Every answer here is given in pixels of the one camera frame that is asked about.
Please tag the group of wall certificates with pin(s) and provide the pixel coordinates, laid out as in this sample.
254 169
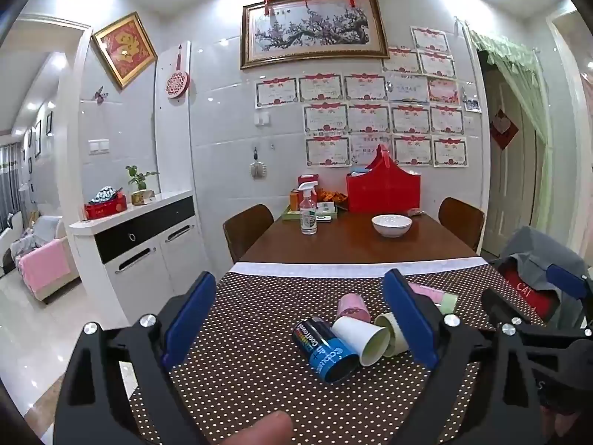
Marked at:
370 118

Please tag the grey window curtain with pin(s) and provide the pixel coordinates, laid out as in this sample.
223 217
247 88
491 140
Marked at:
10 185

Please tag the white door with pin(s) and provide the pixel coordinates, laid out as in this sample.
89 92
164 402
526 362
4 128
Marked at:
505 194

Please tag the butterfly wall decoration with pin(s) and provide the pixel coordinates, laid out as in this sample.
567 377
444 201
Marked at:
101 94

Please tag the light sofa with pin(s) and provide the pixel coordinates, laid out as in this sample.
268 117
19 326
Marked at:
46 287

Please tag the clear spray bottle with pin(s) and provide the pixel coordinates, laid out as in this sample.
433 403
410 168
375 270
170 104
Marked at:
309 218

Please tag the hanging wall hook ornament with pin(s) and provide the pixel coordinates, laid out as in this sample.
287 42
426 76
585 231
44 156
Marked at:
257 169

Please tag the red and gold framed picture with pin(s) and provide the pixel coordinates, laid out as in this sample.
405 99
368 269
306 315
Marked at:
124 51

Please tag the grey bag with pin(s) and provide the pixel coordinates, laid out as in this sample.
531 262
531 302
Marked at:
528 245

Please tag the white paper cup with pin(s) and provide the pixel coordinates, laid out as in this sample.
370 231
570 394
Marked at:
352 333

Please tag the brown polka dot tablecloth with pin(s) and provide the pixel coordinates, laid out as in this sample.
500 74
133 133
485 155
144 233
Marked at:
259 333

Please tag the red diamond door decoration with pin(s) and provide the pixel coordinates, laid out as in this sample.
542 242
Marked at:
504 130

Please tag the pink blanket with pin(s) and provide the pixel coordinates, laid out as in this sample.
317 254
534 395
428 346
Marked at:
44 264

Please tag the person's right hand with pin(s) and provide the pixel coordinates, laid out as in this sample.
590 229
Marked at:
566 432

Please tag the small wall photo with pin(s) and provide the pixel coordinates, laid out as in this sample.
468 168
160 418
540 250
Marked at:
471 102

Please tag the orange snack packets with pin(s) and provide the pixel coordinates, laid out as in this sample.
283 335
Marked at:
333 194

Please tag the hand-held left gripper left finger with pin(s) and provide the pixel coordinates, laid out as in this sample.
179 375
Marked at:
187 322

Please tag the white bowl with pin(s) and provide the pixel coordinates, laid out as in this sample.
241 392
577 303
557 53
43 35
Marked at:
391 226

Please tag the round red hanging ornament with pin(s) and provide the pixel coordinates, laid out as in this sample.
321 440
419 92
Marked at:
177 84

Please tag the potted green plant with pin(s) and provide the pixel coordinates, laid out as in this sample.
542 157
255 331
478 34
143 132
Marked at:
139 181

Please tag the green tray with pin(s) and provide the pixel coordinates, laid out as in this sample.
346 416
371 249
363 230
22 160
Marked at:
292 215

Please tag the white light switch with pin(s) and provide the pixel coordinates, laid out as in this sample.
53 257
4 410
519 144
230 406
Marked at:
99 146

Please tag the patterned cloth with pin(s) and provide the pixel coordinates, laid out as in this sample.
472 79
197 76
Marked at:
104 193

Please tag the black wall picture frame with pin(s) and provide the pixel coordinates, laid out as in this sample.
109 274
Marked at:
49 124
37 138

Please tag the blue and black printed cup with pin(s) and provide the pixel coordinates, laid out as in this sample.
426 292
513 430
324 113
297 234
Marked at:
319 347

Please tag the red tin box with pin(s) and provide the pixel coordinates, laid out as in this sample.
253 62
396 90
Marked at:
104 211

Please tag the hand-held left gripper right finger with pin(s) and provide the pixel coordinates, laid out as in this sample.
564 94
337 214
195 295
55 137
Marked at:
414 322

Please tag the green door curtain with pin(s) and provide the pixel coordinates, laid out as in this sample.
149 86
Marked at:
528 83

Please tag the red gift bag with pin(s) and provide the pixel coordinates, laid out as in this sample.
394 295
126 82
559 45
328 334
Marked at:
384 192

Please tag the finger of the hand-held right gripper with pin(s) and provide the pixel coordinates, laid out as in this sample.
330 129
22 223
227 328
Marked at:
566 282
502 308

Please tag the large framed blossom painting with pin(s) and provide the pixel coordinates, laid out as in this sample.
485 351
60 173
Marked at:
315 28

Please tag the pale pink and green cup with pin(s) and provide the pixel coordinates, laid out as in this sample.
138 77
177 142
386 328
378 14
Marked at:
440 299

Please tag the brown wooden chair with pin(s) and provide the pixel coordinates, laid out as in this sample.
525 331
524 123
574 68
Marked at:
463 222
245 231

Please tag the white wall socket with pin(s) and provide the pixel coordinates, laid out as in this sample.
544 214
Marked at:
262 119

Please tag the white sideboard cabinet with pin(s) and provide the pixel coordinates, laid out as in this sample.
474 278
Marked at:
148 259

